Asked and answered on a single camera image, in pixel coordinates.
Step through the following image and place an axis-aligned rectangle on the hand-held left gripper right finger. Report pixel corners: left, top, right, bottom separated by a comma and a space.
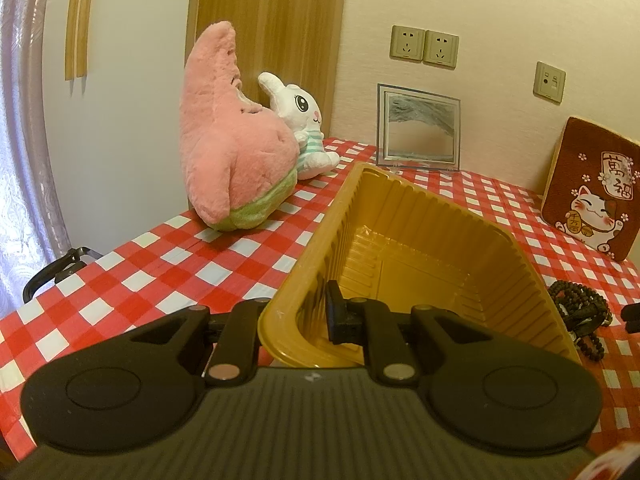
325, 280, 506, 387

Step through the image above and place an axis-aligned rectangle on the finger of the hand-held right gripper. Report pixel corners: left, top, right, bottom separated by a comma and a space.
620, 301, 640, 334

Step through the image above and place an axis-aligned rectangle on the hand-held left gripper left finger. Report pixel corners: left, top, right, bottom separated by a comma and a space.
120, 299, 273, 387

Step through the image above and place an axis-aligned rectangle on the black wrist watch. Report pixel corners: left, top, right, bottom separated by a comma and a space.
570, 306, 601, 336

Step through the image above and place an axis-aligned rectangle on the dark bead necklace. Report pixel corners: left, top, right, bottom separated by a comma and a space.
546, 280, 613, 328

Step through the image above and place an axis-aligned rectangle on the orange plastic tray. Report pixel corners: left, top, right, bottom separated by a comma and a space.
257, 161, 583, 368

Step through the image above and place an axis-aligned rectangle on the red white checkered tablecloth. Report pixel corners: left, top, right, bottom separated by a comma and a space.
0, 135, 640, 463

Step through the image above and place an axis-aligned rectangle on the toast cushion with cat print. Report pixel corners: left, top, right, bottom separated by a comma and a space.
541, 116, 640, 262

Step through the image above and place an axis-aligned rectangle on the pink starfish plush toy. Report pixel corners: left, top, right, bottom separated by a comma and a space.
180, 21, 301, 233

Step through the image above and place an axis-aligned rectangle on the white rabbit plush toy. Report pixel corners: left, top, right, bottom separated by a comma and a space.
257, 71, 342, 180

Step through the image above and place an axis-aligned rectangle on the pale patterned curtain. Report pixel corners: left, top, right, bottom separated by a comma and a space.
0, 0, 71, 321

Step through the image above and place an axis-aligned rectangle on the wooden door panel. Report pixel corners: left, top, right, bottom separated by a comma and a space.
185, 0, 348, 141

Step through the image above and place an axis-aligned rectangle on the sand art picture frame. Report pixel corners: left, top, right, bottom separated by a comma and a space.
376, 82, 462, 173

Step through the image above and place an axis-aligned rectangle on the beige wall socket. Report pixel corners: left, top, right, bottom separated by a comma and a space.
390, 25, 426, 62
423, 30, 459, 68

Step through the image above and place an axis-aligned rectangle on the wooden wardrobe handle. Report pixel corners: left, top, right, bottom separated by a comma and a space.
64, 0, 81, 81
75, 0, 95, 78

